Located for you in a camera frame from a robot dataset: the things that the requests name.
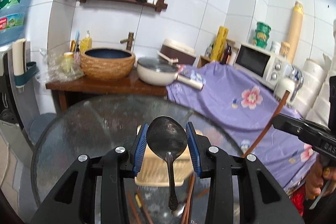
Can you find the brown rice cooker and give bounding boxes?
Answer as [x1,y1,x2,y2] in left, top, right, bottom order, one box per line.
[160,39,196,65]

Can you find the dark sauce bottle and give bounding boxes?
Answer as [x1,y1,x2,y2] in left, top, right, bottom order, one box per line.
[220,43,232,65]

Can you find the brass faucet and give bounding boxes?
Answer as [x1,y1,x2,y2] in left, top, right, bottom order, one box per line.
[120,32,134,51]

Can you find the blue water jug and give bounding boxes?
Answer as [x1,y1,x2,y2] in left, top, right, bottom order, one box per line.
[0,0,31,46]

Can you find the paper cup holder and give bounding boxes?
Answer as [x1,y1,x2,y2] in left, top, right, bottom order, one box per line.
[12,38,38,93]

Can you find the dark wooden counter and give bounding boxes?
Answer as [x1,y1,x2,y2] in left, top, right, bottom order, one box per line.
[46,69,167,111]

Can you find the cream pan with lid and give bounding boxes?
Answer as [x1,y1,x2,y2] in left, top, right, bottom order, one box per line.
[136,57,203,90]

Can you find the green stacked bowls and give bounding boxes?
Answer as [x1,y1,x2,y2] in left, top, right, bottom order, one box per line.
[252,22,271,49]

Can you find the tall paper cup stack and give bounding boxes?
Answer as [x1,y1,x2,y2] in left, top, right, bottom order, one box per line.
[287,1,303,64]

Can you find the white microwave oven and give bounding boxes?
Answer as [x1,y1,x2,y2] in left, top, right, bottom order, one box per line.
[234,43,293,90]

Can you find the beige perforated utensil holder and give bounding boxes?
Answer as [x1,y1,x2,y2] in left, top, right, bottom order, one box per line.
[134,124,204,188]

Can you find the ornate metal spoon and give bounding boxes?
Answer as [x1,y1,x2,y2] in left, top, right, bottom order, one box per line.
[146,116,187,211]

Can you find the yellow soap bottle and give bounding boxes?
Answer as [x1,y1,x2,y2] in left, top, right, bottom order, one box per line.
[80,31,92,52]

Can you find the yellow foil roll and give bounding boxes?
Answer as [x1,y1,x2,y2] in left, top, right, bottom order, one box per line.
[210,26,228,61]

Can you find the purple floral cloth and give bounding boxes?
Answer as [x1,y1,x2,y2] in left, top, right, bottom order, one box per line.
[166,62,317,194]

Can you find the grey water dispenser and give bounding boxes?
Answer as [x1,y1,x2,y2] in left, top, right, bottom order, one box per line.
[1,44,40,167]

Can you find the woven pattern basin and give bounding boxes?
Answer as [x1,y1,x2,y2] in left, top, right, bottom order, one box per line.
[80,48,135,81]

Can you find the person's hand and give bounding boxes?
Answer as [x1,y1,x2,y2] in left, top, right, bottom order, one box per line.
[305,156,336,200]

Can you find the round glass table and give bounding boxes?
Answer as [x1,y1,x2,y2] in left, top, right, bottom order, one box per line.
[31,95,243,223]

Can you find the brown wooden chopstick pair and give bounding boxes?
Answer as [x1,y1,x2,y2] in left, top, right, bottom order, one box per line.
[180,174,210,223]

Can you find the white electric kettle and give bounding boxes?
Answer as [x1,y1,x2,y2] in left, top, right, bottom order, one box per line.
[273,66,304,106]

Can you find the clear plastic bag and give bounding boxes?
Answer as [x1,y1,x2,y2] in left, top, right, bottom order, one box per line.
[35,48,84,84]

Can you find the black gold-tipped chopstick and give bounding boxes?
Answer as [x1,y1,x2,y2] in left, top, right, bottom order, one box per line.
[135,189,154,224]

